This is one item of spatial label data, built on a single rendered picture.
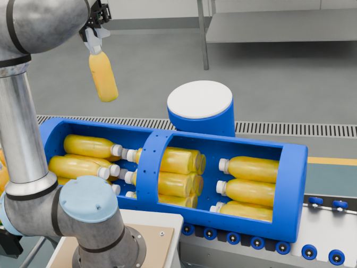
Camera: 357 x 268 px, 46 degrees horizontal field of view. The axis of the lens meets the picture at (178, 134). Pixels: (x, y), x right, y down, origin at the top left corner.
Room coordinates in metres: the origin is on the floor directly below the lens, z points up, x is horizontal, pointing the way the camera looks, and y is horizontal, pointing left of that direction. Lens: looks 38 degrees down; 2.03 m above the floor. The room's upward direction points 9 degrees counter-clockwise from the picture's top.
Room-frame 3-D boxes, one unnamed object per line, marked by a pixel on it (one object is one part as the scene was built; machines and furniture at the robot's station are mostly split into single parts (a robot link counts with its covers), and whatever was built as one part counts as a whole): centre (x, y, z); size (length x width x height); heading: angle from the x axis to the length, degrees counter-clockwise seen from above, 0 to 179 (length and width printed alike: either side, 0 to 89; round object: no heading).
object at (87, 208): (0.67, 0.23, 1.33); 0.13 x 0.12 x 0.14; 77
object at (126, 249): (0.67, 0.22, 1.21); 0.15 x 0.15 x 0.10
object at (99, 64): (1.32, 0.23, 1.32); 0.07 x 0.07 x 0.19
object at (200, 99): (1.49, -0.11, 1.03); 0.28 x 0.28 x 0.01
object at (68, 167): (1.08, 0.36, 1.11); 0.19 x 0.07 x 0.07; 65
